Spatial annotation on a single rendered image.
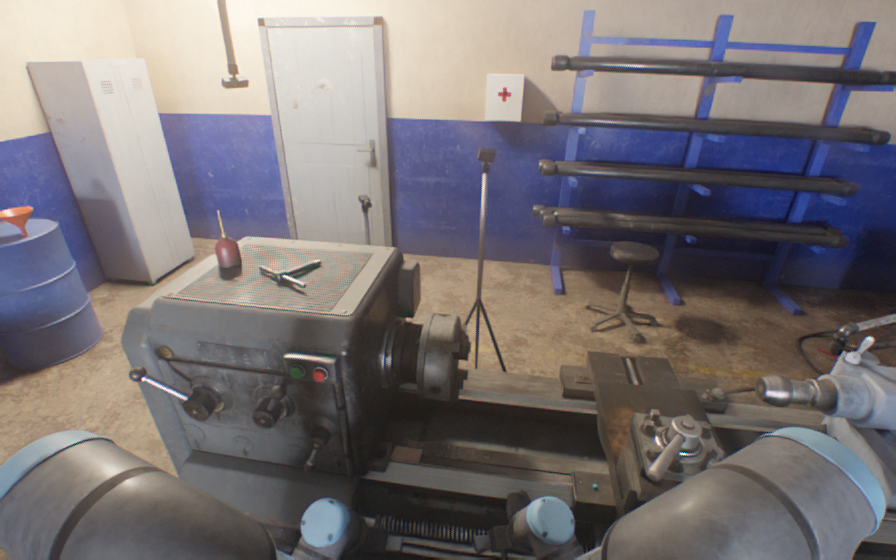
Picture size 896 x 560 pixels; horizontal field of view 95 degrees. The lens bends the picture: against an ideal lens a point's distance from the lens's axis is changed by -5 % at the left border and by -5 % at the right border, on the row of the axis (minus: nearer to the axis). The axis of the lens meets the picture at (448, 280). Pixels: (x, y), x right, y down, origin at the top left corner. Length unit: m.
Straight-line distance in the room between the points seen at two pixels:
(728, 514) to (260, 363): 0.97
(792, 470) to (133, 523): 0.57
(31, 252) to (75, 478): 3.18
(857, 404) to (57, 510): 1.59
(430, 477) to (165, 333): 0.79
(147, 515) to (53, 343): 3.44
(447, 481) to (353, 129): 3.49
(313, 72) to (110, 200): 2.01
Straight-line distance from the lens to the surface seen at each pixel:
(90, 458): 0.54
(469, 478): 1.32
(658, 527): 0.48
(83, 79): 4.28
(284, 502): 1.38
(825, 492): 0.53
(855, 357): 1.61
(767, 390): 1.46
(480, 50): 4.03
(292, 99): 4.48
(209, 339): 1.19
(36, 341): 3.87
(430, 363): 1.18
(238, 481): 1.45
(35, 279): 3.70
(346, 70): 4.25
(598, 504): 1.30
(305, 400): 1.16
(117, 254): 4.73
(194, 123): 5.14
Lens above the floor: 1.89
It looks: 28 degrees down
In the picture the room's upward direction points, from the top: 1 degrees clockwise
